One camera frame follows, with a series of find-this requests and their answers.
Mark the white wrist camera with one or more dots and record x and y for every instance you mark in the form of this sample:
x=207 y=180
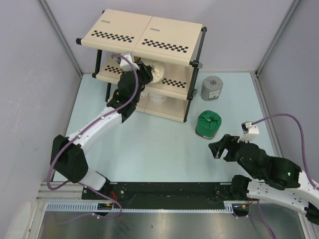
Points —
x=250 y=132
x=125 y=61

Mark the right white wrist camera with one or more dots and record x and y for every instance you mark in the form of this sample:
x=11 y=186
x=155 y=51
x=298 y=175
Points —
x=250 y=132

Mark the aluminium frame rail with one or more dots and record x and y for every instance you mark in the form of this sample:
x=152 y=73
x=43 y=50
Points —
x=67 y=193

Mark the cream paper roll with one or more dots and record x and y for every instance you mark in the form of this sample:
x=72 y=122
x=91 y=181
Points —
x=157 y=70

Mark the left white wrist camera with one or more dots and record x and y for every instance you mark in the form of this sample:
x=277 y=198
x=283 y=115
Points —
x=125 y=61

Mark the white dotted paper roll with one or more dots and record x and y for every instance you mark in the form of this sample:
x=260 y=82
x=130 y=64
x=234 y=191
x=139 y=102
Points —
x=144 y=95

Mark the grey wrapped paper roll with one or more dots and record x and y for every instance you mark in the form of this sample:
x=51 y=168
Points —
x=211 y=88

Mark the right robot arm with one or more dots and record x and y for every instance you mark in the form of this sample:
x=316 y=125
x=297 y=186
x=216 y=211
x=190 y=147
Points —
x=273 y=179

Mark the green wrapped paper roll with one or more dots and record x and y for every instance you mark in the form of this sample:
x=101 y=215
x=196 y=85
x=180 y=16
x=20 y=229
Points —
x=208 y=124

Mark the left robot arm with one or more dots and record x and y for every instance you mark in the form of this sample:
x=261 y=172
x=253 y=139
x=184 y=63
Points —
x=68 y=155

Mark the white flowered paper roll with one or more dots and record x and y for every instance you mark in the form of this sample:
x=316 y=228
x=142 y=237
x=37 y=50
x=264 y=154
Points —
x=157 y=98

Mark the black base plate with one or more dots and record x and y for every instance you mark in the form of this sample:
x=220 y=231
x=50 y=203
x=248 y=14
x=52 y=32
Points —
x=174 y=195

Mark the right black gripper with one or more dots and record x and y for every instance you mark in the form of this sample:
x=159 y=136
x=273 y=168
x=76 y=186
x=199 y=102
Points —
x=227 y=141

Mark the beige three-tier shelf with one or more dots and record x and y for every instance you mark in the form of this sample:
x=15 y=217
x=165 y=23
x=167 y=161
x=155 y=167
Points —
x=178 y=44

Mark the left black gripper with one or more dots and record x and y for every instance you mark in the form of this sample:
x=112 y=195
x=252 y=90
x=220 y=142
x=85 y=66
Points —
x=144 y=71

